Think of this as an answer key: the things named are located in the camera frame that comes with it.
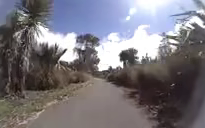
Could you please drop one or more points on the low dry bushes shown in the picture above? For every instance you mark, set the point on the low dry bushes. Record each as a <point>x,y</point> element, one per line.
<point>77,76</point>

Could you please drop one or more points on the grey paved path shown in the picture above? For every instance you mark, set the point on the grey paved path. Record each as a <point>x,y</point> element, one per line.
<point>96,110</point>

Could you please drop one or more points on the spiky palm-like bush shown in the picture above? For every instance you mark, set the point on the spiky palm-like bush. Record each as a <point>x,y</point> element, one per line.
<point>48,66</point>

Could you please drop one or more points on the tall palm-like tree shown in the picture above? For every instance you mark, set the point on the tall palm-like tree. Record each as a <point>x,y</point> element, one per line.
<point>21,50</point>

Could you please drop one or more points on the dense brown bushes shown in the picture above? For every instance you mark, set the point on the dense brown bushes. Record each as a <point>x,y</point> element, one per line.
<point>163,80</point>

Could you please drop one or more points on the tall dark tree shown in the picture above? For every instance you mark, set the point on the tall dark tree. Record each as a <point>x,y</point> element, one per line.
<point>87,53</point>

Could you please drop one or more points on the dry grass verge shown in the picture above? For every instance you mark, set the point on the dry grass verge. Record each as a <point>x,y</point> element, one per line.
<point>20,106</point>

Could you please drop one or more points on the round dark tree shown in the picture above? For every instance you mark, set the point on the round dark tree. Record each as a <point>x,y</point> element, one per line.
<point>128,56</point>

